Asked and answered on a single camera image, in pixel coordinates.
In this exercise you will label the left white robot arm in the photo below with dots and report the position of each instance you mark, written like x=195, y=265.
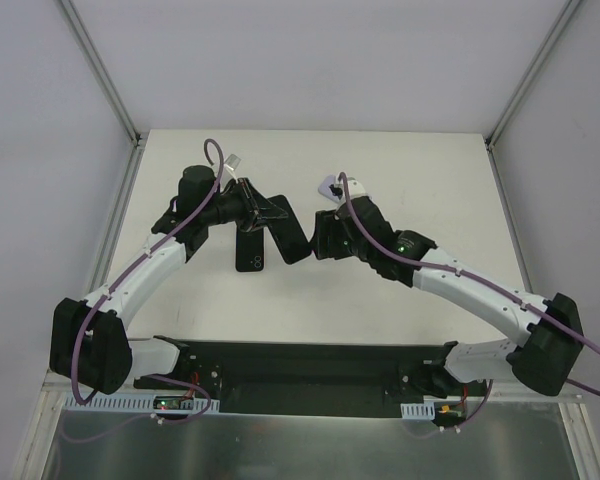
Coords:
x=89, y=343

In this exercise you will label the black cased phone with ring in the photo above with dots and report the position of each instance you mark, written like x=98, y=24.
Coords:
x=250, y=252

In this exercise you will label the right aluminium frame post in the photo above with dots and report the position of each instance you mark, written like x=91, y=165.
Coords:
x=532, y=72

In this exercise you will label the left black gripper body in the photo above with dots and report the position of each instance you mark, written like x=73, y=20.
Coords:
x=250, y=203

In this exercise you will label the left white cable duct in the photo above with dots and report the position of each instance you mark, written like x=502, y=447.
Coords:
x=145, y=403

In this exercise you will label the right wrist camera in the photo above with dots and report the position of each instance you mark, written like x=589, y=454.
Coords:
x=355, y=187

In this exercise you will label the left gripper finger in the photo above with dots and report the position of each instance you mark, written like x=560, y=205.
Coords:
x=254, y=224
x=260, y=206

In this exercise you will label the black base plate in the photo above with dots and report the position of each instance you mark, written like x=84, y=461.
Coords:
x=362, y=381

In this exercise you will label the left aluminium frame post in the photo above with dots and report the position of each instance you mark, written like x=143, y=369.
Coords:
x=95, y=63

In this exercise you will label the right white cable duct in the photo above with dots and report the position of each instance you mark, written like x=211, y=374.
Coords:
x=424, y=411

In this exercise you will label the aluminium frame post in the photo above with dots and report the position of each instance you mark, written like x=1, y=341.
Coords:
x=532, y=72
x=95, y=63

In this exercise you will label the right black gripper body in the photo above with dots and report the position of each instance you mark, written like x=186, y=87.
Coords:
x=323, y=235

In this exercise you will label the white cable duct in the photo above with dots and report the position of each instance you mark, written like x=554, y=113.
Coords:
x=145, y=403
x=424, y=411

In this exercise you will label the lilac cased phone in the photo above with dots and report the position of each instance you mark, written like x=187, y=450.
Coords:
x=323, y=188

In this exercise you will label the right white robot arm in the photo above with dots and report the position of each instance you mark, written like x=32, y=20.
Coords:
x=537, y=348

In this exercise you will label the black phone case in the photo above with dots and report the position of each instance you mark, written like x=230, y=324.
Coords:
x=287, y=233

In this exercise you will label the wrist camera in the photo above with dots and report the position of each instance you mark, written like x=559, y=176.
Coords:
x=355, y=187
x=231, y=164

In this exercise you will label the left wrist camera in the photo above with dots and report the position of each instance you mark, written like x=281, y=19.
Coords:
x=231, y=164

